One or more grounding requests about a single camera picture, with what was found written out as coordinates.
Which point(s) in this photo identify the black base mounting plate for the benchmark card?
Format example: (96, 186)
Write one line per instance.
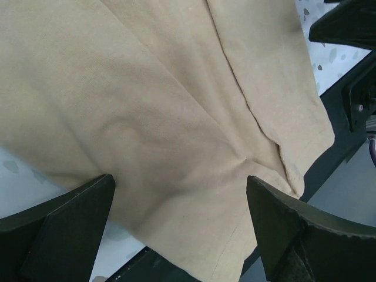
(147, 265)

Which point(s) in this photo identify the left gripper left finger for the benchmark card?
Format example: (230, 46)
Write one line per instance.
(57, 240)

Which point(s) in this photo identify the beige t shirt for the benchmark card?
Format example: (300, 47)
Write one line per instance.
(180, 101)

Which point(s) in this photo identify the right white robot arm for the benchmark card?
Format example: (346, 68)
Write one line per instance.
(351, 23)

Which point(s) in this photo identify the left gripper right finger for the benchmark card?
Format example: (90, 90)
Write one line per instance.
(298, 242)

